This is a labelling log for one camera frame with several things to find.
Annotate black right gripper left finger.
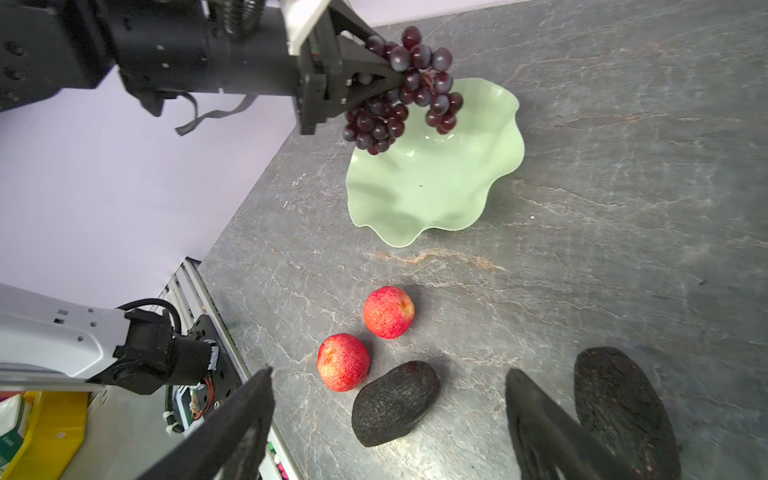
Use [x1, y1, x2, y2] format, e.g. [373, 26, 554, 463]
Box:
[140, 367, 275, 479]

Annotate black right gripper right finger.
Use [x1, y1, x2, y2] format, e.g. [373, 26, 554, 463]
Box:
[505, 368, 639, 479]

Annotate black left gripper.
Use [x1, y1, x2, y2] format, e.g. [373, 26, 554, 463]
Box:
[113, 0, 404, 135]

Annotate dark purple fake grape bunch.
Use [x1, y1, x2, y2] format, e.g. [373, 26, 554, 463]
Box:
[342, 25, 464, 155]

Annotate red fake apple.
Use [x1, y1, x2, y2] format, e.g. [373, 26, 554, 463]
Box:
[316, 333, 371, 392]
[363, 286, 415, 340]

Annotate dark fake avocado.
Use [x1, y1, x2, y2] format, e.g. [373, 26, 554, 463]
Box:
[351, 361, 441, 448]

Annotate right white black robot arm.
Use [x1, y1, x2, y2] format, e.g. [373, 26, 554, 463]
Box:
[1, 285, 637, 479]

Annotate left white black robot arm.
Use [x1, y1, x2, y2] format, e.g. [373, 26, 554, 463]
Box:
[1, 1, 403, 135]

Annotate light green wavy fruit bowl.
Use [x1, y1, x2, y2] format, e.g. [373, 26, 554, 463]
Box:
[346, 78, 525, 248]

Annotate yellow plastic bin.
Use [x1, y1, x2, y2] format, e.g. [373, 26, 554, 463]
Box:
[1, 391, 88, 479]

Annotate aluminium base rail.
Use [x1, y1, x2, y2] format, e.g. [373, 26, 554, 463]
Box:
[157, 257, 301, 480]

